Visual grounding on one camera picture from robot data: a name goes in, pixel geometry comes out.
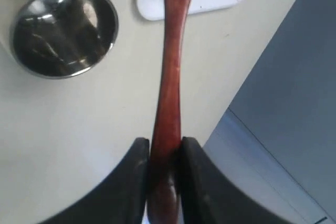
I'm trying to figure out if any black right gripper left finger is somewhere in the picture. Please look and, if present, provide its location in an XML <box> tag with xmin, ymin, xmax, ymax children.
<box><xmin>43</xmin><ymin>138</ymin><xmax>150</xmax><ymax>223</ymax></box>

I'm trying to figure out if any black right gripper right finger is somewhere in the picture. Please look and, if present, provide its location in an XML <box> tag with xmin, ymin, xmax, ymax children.
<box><xmin>178</xmin><ymin>137</ymin><xmax>286</xmax><ymax>223</ymax></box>

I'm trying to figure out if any small steel cup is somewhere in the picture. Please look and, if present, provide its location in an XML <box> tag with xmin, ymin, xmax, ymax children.
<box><xmin>10</xmin><ymin>0</ymin><xmax>119</xmax><ymax>79</ymax></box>

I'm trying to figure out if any red-brown wooden spoon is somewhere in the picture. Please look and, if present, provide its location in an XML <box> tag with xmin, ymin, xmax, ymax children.
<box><xmin>146</xmin><ymin>0</ymin><xmax>191</xmax><ymax>223</ymax></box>

